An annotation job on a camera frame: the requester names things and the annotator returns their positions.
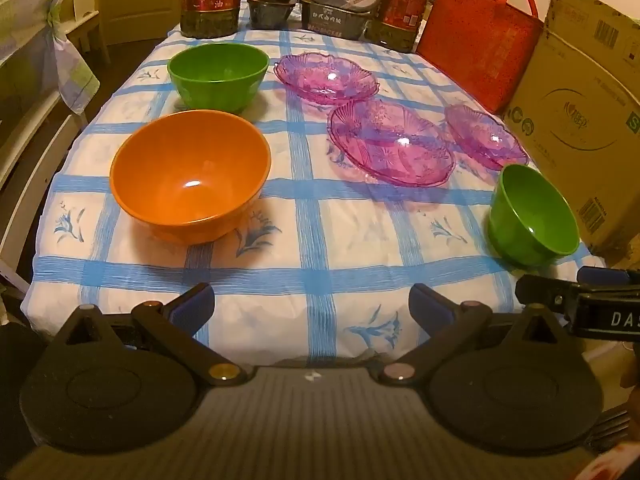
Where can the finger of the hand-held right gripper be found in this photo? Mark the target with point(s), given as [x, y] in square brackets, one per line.
[602, 276]
[545, 292]

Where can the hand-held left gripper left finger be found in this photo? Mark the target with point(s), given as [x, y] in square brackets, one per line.
[192, 310]

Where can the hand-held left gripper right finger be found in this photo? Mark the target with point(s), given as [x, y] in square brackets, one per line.
[430, 307]

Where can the green plastic bowl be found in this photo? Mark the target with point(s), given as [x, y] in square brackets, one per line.
[530, 220]
[217, 67]

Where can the orange plastic bowl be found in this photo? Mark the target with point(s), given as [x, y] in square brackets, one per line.
[190, 175]

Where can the pink translucent plate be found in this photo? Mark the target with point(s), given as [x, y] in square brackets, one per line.
[325, 77]
[482, 135]
[390, 145]

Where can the person's right hand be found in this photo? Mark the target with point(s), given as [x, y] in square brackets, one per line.
[631, 382]

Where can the blue checked tablecloth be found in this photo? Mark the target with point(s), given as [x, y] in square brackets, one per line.
[320, 240]

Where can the large cardboard box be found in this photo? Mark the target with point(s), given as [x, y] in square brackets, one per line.
[580, 110]

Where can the red tote bag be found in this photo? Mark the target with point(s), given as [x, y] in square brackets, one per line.
[475, 50]

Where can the black food bowl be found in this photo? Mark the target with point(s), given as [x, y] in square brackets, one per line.
[270, 12]

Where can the small white chair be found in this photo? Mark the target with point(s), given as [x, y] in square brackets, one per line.
[82, 20]

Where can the wooden door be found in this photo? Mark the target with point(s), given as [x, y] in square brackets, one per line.
[140, 0]

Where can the green checked chair cloth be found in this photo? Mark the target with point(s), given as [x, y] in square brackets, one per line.
[35, 35]

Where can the white wooden chair frame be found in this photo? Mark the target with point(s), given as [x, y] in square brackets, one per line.
[35, 170]

